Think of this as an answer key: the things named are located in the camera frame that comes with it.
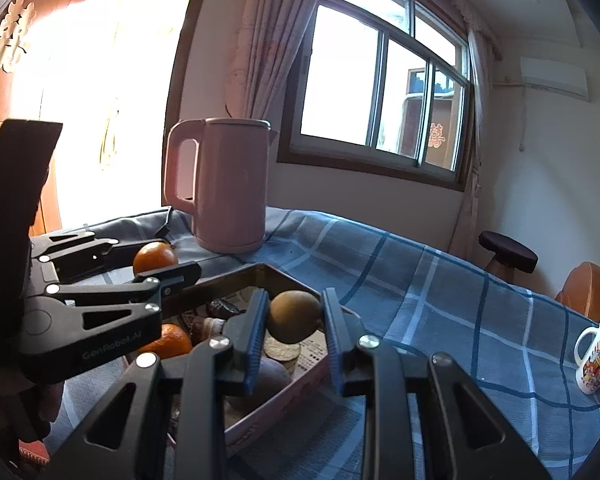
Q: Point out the dark round stool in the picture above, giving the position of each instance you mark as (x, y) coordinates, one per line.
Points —
(507, 250)

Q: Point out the white air conditioner pipe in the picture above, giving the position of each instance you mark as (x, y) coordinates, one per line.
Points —
(522, 120)

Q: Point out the blue plaid tablecloth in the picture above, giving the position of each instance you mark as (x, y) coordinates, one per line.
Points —
(430, 285)

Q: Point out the white paper door decoration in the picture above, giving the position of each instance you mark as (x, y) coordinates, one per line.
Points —
(10, 35)

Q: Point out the small orange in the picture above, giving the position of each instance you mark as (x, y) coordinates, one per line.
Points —
(155, 257)

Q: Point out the small layered jar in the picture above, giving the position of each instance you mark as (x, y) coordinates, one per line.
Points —
(207, 330)

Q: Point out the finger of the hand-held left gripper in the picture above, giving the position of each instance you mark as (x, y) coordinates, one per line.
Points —
(170, 275)
(80, 255)

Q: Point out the sliding window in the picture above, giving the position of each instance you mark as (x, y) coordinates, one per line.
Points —
(370, 166)

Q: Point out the purple sweet potato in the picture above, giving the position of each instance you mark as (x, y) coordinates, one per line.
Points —
(272, 377)

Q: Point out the tan longan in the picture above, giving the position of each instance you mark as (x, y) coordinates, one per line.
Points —
(295, 317)

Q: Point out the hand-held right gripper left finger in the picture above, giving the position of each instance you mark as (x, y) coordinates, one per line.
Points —
(255, 345)

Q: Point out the white air conditioner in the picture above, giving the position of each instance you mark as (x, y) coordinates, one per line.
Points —
(555, 77)

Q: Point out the red paper window decoration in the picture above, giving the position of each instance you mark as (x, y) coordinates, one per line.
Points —
(436, 135)

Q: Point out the printed paper leaflet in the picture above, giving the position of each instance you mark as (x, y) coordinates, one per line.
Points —
(312, 355)

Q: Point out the person's left hand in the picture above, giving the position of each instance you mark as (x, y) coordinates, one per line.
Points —
(47, 400)

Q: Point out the round golden snack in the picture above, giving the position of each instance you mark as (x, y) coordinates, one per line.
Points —
(282, 351)

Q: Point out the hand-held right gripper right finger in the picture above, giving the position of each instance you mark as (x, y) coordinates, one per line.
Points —
(332, 350)

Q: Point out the white printed mug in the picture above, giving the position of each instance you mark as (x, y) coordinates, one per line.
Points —
(597, 365)

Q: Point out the pink curtain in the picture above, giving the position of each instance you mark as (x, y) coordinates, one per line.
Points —
(265, 35)
(480, 85)

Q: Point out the pink electric kettle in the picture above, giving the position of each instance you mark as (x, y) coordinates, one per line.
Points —
(225, 190)

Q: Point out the rectangular metal tin box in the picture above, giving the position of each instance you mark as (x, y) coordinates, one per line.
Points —
(280, 410)

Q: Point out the large orange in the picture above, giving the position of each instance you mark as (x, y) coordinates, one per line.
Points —
(172, 342)

